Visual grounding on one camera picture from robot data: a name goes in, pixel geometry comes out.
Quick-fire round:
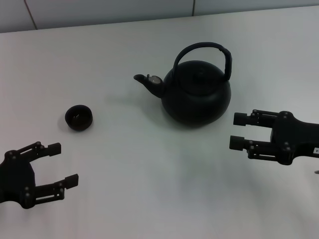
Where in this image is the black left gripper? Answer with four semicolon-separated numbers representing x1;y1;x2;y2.
0;141;80;210

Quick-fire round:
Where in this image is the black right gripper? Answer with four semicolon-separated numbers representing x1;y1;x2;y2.
229;109;319;166

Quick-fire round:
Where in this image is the small black teacup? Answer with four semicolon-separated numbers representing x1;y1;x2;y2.
64;105;94;131

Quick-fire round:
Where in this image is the black round teapot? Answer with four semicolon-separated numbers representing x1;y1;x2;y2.
133;41;232;129

